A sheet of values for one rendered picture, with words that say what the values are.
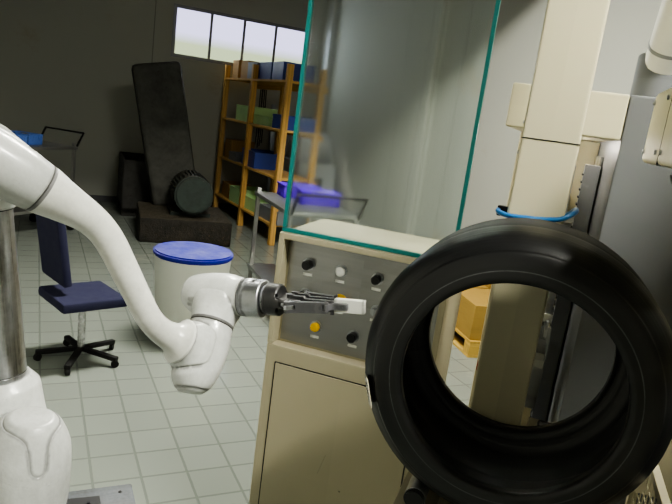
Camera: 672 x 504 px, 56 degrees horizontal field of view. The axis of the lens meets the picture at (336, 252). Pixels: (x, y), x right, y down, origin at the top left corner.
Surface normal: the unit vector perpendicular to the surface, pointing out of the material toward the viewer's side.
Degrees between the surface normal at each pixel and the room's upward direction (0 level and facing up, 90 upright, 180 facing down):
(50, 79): 90
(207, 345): 63
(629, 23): 90
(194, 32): 90
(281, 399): 90
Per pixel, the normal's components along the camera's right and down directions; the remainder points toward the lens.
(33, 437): 0.48, -0.29
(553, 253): -0.04, -0.59
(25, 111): 0.42, 0.25
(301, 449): -0.33, 0.16
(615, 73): -0.90, -0.03
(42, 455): 0.67, -0.12
